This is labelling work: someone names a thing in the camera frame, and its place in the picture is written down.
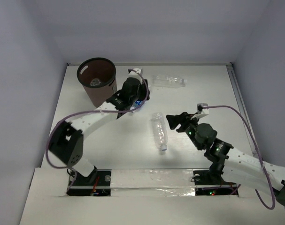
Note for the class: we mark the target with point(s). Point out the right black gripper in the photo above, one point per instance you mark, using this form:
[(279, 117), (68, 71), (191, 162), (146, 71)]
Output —
[(184, 118)]

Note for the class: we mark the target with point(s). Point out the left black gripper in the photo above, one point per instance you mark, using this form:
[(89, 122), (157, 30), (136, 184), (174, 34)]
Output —
[(143, 94)]

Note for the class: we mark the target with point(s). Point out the clear bottle blue cap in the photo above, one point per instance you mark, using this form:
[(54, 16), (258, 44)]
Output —
[(159, 131)]

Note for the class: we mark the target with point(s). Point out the blue label bottle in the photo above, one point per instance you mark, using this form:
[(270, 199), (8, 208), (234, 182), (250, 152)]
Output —
[(95, 82), (136, 106)]

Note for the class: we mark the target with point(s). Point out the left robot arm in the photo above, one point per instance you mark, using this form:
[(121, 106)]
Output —
[(64, 148)]

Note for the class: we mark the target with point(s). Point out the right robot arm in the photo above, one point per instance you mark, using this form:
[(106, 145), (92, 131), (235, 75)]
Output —
[(229, 163)]

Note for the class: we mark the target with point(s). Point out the brown plastic waste bin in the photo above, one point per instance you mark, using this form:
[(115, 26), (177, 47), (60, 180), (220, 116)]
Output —
[(101, 68)]

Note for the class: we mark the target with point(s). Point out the taped white front board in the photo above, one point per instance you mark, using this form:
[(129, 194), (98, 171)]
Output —
[(152, 183)]

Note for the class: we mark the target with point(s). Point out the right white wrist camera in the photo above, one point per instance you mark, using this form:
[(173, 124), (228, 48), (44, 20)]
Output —
[(202, 110)]

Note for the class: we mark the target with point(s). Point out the aluminium rail right edge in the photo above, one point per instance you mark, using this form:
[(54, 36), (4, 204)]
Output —
[(242, 109)]

